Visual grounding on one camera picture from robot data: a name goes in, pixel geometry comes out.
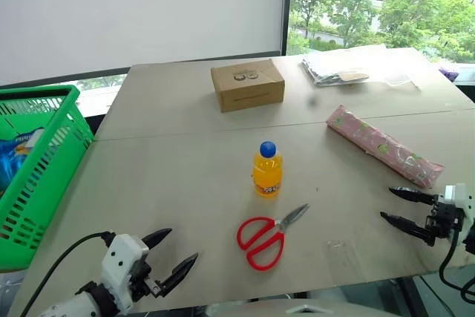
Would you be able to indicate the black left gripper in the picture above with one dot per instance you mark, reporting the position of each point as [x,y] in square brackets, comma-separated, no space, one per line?
[143,280]

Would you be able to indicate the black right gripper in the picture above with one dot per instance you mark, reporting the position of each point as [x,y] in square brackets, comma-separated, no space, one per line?
[445,218]

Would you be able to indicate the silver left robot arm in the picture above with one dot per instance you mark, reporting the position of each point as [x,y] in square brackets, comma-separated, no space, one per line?
[79,304]

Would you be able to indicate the green plastic basket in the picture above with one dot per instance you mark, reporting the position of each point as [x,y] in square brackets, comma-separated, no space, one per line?
[48,168]

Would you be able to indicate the long pink wrapped package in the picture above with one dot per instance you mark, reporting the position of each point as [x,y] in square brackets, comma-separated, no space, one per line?
[382,144]

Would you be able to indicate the orange soda bottle blue cap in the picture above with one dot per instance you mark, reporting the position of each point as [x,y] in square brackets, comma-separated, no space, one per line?
[268,176]

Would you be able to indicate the clear plastic lid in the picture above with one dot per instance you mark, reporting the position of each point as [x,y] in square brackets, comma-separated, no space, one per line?
[401,81]

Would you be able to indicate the purple object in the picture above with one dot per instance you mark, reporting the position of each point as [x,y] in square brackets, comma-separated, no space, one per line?
[449,72]

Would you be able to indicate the stack of clear plastic bags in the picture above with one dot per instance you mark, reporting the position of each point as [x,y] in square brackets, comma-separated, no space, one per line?
[326,68]

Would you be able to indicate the blue snack bag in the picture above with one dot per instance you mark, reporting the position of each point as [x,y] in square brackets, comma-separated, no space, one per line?
[15,157]

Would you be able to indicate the brown cardboard box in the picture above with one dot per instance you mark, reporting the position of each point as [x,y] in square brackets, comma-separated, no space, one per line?
[248,87]

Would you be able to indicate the white roller blind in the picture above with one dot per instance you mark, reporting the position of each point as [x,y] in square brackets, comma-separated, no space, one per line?
[141,12]

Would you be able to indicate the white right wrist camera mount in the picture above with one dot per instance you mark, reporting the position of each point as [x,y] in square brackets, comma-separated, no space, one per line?
[455,192]

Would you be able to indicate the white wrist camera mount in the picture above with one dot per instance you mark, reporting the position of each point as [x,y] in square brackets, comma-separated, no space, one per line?
[455,192]
[120,257]

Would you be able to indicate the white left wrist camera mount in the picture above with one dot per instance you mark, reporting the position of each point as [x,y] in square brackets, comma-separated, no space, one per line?
[120,257]

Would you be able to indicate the black window frame post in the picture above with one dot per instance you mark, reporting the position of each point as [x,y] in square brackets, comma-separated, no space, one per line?
[286,5]

